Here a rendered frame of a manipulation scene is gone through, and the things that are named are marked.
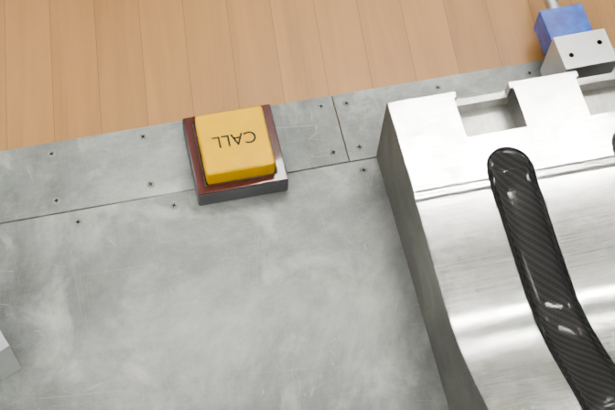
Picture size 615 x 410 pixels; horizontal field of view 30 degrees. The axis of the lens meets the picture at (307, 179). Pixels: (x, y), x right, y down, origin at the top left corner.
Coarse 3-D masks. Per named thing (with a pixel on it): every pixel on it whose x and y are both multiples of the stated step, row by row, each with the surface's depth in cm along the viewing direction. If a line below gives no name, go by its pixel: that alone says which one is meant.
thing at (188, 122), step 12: (264, 108) 103; (192, 120) 102; (192, 132) 101; (192, 144) 101; (276, 144) 101; (192, 156) 100; (276, 156) 100; (240, 180) 99; (252, 180) 99; (264, 180) 99; (276, 180) 99; (204, 192) 98
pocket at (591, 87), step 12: (612, 72) 100; (588, 84) 99; (600, 84) 100; (612, 84) 100; (588, 96) 100; (600, 96) 100; (612, 96) 100; (588, 108) 99; (600, 108) 99; (612, 108) 99
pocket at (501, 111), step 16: (480, 96) 98; (496, 96) 98; (512, 96) 97; (464, 112) 98; (480, 112) 99; (496, 112) 99; (512, 112) 98; (464, 128) 98; (480, 128) 98; (496, 128) 98; (512, 128) 98
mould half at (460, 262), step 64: (384, 128) 98; (448, 128) 94; (576, 128) 95; (448, 192) 92; (576, 192) 93; (448, 256) 90; (512, 256) 90; (576, 256) 90; (448, 320) 87; (512, 320) 87; (448, 384) 91; (512, 384) 83
